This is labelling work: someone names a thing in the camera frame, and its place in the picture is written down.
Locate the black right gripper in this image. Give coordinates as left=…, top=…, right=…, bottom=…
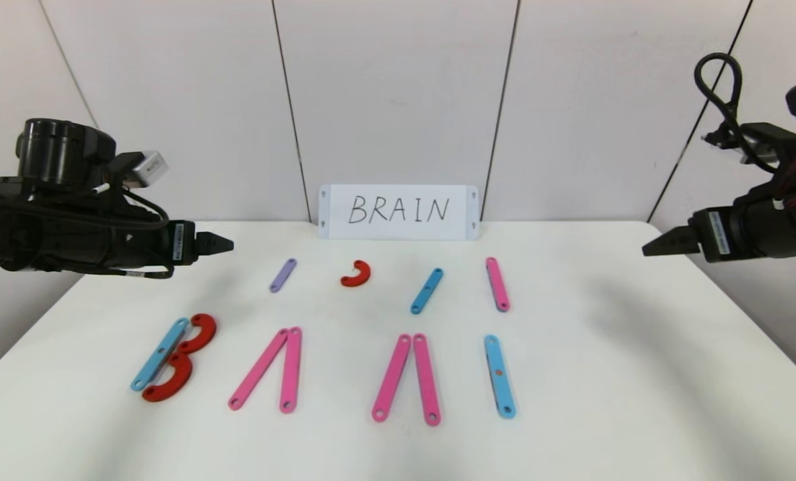
left=642, top=197, right=796, bottom=263

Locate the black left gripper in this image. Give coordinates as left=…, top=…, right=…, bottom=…
left=111, top=210, right=235, bottom=271

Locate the pink plastic bar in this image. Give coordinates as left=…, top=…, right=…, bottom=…
left=229, top=328, right=289, bottom=410
left=372, top=334, right=412, bottom=423
left=485, top=257, right=510, bottom=313
left=279, top=327, right=303, bottom=414
left=412, top=333, right=441, bottom=426

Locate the white sign reading BRAIN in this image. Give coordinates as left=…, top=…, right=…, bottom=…
left=319, top=184, right=480, bottom=241

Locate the short purple plastic bar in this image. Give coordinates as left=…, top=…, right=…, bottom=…
left=269, top=258, right=297, bottom=293

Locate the red curved plastic piece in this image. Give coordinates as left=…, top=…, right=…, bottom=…
left=142, top=352, right=193, bottom=403
left=177, top=313, right=217, bottom=355

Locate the blue plastic bar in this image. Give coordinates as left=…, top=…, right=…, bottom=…
left=130, top=317, right=190, bottom=391
left=410, top=268, right=444, bottom=315

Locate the small red curved piece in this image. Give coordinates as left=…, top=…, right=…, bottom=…
left=341, top=260, right=372, bottom=288

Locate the blue bar with orange dot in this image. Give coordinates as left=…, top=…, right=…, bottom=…
left=484, top=335, right=517, bottom=420

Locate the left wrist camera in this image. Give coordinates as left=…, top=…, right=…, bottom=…
left=125, top=151, right=170, bottom=189

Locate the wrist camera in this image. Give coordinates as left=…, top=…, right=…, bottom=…
left=125, top=151, right=170, bottom=189
left=702, top=122, right=796, bottom=168

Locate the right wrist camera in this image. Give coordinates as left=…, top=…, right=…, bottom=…
left=702, top=122, right=796, bottom=168

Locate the black right arm cable loop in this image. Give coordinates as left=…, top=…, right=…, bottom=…
left=694, top=52, right=779, bottom=174

